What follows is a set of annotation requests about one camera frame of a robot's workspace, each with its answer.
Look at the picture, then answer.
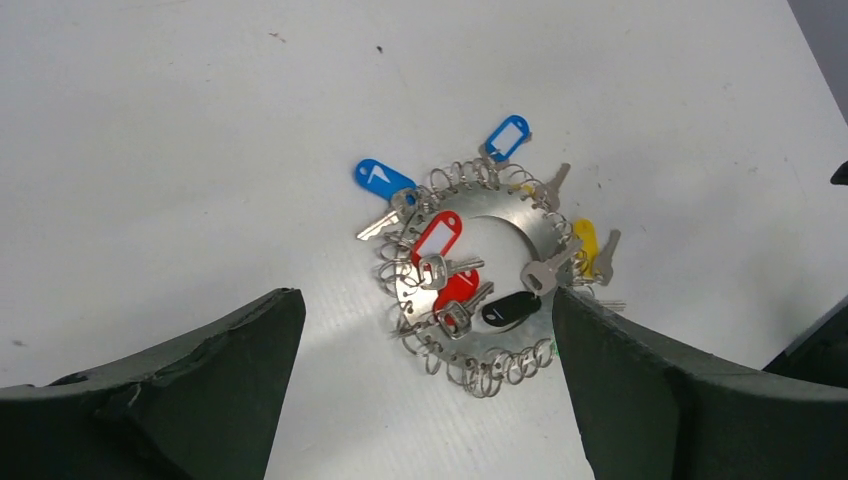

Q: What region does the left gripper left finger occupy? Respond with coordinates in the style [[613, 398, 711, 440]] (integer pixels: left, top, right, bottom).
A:
[[1, 288, 306, 479]]

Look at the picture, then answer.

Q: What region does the metal disc keyring holder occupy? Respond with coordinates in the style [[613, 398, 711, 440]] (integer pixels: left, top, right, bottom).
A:
[[368, 158, 620, 398]]

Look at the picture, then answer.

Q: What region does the blue tag on keyring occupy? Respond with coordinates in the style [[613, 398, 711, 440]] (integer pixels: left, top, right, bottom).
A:
[[354, 158, 417, 241]]

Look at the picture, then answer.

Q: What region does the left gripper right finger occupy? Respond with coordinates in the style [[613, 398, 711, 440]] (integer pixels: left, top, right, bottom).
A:
[[552, 289, 847, 479]]

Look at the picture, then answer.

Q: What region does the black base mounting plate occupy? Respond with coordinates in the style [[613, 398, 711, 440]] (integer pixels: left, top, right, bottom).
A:
[[764, 298, 847, 388]]

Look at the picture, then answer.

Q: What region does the key with red tag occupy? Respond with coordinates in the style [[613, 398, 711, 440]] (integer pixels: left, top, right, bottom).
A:
[[411, 210, 485, 290]]

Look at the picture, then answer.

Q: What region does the red tag on keyring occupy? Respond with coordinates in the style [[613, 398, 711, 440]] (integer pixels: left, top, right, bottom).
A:
[[433, 269, 495, 340]]

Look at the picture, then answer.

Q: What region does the black tag key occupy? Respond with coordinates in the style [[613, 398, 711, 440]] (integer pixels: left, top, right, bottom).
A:
[[481, 238, 583, 328]]

